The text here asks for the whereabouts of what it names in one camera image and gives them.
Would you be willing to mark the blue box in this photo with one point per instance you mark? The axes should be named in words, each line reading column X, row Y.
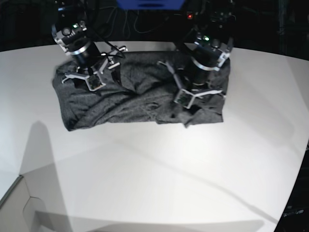
column 150, row 4

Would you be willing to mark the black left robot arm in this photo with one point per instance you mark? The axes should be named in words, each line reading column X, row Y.
column 207, row 61

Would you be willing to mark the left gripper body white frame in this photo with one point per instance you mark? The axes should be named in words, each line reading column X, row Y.
column 187, row 91

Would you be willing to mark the grey t-shirt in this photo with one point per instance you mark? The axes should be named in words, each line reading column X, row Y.
column 146, row 93

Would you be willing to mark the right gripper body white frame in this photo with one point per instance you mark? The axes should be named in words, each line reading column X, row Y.
column 93, row 75

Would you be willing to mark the black power strip red light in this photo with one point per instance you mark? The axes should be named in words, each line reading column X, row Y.
column 192, row 15

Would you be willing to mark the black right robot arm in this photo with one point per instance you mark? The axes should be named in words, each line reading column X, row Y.
column 74, row 33

